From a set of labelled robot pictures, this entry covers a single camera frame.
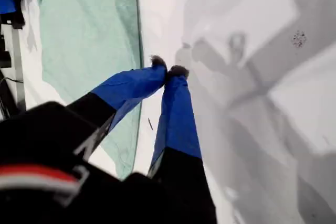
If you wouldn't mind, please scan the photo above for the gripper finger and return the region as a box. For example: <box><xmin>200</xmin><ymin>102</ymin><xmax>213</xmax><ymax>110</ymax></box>
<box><xmin>65</xmin><ymin>55</ymin><xmax>168</xmax><ymax>133</ymax></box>
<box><xmin>146</xmin><ymin>65</ymin><xmax>215</xmax><ymax>209</ymax></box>

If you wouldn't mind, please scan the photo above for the pale green T-shirt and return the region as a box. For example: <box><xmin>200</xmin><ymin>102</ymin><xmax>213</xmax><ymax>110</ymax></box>
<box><xmin>36</xmin><ymin>0</ymin><xmax>145</xmax><ymax>182</ymax></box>

